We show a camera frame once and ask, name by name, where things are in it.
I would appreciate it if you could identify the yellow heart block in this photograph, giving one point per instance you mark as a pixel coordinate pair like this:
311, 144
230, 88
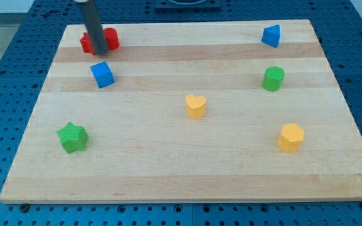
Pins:
195, 106

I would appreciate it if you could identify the light wooden board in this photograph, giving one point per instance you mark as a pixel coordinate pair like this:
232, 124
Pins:
144, 148

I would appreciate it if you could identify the blue cube block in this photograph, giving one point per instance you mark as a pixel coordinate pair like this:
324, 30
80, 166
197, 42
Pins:
102, 74

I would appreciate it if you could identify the green cylinder block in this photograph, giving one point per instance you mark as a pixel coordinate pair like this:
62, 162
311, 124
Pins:
273, 78

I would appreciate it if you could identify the red moon block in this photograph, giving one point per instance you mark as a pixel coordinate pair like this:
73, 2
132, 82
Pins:
111, 36

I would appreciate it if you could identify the green star block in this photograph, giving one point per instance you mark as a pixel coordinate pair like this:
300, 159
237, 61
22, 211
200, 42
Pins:
72, 138

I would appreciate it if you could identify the yellow pentagon block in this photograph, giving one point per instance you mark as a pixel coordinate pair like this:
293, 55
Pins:
290, 137

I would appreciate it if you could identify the blue triangle block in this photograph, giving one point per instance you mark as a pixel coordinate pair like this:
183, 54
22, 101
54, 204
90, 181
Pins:
271, 35

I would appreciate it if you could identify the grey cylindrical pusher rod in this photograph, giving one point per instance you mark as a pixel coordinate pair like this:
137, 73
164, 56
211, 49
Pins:
90, 14

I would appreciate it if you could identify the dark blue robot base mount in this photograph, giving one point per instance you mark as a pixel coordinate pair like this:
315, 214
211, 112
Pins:
186, 5

